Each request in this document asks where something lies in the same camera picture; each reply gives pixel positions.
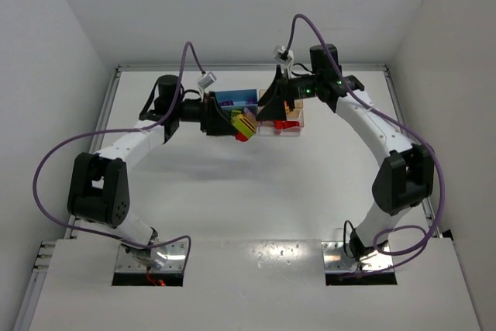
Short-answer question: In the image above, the blue container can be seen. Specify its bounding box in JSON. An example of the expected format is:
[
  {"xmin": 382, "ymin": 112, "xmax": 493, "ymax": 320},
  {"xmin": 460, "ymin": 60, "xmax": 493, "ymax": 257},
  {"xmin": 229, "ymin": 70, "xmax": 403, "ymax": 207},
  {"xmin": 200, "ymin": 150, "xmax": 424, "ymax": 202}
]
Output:
[{"xmin": 215, "ymin": 89, "xmax": 258, "ymax": 107}]

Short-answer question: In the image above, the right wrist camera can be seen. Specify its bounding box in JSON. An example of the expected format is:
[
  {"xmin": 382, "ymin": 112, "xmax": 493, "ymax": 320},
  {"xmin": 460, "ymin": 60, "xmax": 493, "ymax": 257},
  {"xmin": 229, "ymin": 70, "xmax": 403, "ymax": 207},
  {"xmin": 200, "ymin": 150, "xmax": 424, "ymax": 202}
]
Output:
[{"xmin": 273, "ymin": 45, "xmax": 294, "ymax": 77}]

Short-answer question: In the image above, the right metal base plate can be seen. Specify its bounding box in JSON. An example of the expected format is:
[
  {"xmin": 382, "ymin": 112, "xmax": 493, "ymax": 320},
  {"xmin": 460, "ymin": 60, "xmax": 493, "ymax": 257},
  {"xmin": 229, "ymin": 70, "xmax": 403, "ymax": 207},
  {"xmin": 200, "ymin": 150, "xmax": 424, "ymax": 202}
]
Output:
[{"xmin": 322, "ymin": 241, "xmax": 394, "ymax": 275}]

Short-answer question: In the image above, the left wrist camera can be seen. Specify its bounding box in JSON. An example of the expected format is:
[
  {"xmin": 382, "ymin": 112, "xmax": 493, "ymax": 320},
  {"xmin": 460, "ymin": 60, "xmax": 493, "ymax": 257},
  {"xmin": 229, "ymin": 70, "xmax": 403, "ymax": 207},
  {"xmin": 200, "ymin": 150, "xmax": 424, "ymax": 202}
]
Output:
[{"xmin": 197, "ymin": 71, "xmax": 217, "ymax": 92}]

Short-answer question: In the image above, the red curved lego brick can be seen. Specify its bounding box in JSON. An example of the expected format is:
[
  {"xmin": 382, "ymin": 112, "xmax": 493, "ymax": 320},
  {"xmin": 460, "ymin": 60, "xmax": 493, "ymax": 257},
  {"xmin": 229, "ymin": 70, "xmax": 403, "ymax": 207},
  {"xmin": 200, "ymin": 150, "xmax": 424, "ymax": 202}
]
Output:
[{"xmin": 274, "ymin": 120, "xmax": 300, "ymax": 132}]

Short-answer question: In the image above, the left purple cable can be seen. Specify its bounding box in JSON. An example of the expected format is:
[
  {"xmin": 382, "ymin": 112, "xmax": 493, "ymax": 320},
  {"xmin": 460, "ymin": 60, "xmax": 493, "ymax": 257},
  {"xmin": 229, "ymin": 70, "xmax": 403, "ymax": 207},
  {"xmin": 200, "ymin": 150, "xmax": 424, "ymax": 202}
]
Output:
[{"xmin": 33, "ymin": 40, "xmax": 191, "ymax": 258}]

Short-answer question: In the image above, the clear container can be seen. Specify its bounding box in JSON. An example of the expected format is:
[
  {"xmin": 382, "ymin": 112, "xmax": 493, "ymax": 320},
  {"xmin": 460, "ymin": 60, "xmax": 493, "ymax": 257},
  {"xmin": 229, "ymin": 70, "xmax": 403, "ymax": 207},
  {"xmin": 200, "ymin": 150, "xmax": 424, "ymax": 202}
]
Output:
[{"xmin": 257, "ymin": 120, "xmax": 304, "ymax": 137}]

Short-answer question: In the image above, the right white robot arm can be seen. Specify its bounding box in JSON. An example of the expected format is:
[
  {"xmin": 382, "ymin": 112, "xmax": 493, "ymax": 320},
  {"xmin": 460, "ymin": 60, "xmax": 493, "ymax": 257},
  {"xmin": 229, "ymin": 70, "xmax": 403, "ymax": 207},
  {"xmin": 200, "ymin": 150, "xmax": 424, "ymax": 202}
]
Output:
[{"xmin": 257, "ymin": 44, "xmax": 434, "ymax": 260}]

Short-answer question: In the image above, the purple cable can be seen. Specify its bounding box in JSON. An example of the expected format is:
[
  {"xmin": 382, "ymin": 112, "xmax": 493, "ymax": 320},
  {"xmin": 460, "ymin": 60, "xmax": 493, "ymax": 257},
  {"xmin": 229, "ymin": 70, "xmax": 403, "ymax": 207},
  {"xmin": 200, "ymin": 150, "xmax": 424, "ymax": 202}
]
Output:
[
  {"xmin": 286, "ymin": 13, "xmax": 446, "ymax": 277},
  {"xmin": 33, "ymin": 40, "xmax": 191, "ymax": 258}
]

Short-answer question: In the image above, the metal base plate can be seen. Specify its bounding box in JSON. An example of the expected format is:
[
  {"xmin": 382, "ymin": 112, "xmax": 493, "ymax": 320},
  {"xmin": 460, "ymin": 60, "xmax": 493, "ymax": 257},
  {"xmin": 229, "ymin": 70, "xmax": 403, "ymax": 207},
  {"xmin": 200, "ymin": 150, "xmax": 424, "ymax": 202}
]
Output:
[
  {"xmin": 322, "ymin": 241, "xmax": 394, "ymax": 275},
  {"xmin": 115, "ymin": 241, "xmax": 188, "ymax": 274}
]

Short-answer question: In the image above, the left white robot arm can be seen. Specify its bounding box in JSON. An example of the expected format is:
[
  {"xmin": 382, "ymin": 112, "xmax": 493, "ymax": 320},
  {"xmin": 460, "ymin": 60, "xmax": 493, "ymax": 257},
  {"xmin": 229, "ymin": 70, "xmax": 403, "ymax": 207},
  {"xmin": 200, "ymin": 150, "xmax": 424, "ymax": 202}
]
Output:
[{"xmin": 67, "ymin": 72, "xmax": 221, "ymax": 250}]

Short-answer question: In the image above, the orange translucent container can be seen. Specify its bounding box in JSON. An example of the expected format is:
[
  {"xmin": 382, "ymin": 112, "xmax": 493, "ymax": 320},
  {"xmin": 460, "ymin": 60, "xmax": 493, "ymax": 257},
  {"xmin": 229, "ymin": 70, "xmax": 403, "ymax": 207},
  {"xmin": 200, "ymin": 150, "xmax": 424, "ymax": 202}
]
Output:
[{"xmin": 257, "ymin": 89, "xmax": 303, "ymax": 122}]

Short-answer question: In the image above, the striped burger lego stack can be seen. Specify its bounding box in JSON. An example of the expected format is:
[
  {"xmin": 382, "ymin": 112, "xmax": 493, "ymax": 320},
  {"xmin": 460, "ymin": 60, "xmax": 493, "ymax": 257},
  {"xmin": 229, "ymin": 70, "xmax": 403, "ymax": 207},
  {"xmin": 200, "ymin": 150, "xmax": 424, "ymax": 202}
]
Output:
[{"xmin": 231, "ymin": 110, "xmax": 257, "ymax": 135}]

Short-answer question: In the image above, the purple flower lego brick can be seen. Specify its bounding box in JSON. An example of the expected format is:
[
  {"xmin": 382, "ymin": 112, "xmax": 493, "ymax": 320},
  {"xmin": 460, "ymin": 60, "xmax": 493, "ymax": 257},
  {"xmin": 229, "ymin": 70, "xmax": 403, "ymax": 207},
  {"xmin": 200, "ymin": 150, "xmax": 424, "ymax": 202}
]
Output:
[{"xmin": 219, "ymin": 100, "xmax": 234, "ymax": 108}]

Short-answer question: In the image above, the red green striped lego stack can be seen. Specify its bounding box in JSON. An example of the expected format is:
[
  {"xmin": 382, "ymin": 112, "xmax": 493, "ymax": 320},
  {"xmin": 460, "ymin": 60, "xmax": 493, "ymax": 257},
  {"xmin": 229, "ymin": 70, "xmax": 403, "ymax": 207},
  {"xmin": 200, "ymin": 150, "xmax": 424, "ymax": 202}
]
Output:
[{"xmin": 235, "ymin": 131, "xmax": 253, "ymax": 142}]

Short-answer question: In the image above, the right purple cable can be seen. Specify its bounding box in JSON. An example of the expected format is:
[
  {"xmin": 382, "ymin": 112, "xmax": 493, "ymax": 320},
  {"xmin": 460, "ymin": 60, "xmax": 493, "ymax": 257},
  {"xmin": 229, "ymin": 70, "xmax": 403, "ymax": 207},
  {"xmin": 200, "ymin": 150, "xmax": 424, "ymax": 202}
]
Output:
[{"xmin": 286, "ymin": 13, "xmax": 446, "ymax": 277}]

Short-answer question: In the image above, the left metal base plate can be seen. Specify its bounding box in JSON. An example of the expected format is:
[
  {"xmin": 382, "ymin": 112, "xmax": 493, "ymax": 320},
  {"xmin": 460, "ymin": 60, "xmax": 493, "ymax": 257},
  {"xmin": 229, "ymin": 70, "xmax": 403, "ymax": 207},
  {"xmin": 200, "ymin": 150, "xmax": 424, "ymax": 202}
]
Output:
[{"xmin": 115, "ymin": 241, "xmax": 188, "ymax": 274}]

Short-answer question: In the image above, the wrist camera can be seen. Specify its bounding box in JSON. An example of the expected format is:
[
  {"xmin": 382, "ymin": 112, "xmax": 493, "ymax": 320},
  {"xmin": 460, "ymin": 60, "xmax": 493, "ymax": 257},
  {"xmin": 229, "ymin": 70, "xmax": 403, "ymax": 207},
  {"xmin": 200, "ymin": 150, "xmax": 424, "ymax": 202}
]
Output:
[
  {"xmin": 197, "ymin": 71, "xmax": 217, "ymax": 92},
  {"xmin": 273, "ymin": 45, "xmax": 294, "ymax": 77}
]

